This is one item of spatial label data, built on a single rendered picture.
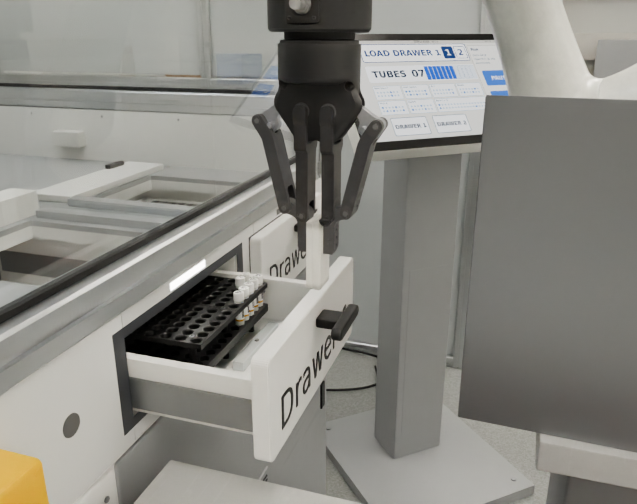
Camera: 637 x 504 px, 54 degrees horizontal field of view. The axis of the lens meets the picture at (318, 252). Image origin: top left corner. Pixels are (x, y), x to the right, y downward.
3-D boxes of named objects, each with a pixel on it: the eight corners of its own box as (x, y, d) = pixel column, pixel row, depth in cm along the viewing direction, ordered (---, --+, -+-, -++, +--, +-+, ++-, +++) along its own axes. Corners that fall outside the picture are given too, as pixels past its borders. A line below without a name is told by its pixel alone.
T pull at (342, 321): (359, 314, 71) (359, 303, 70) (341, 343, 64) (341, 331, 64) (329, 310, 72) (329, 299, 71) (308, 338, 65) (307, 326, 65)
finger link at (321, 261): (322, 214, 62) (330, 215, 62) (322, 279, 65) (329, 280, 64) (313, 222, 60) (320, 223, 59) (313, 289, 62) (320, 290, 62)
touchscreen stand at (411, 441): (533, 494, 171) (586, 119, 137) (392, 545, 154) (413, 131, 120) (431, 401, 214) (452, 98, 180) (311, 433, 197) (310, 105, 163)
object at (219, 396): (336, 325, 83) (336, 283, 81) (259, 438, 60) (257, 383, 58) (83, 289, 94) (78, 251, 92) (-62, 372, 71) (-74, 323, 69)
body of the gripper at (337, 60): (258, 36, 53) (261, 144, 56) (354, 37, 51) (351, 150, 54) (290, 36, 60) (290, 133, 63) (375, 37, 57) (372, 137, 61)
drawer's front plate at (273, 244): (323, 248, 116) (323, 191, 113) (263, 311, 90) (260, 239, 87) (314, 248, 117) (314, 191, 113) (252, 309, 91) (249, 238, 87)
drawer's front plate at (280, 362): (352, 332, 84) (353, 255, 80) (271, 466, 58) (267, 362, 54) (339, 330, 85) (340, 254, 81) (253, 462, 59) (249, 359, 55)
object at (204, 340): (267, 287, 79) (267, 282, 79) (201, 350, 64) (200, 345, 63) (254, 285, 80) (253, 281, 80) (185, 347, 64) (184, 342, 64)
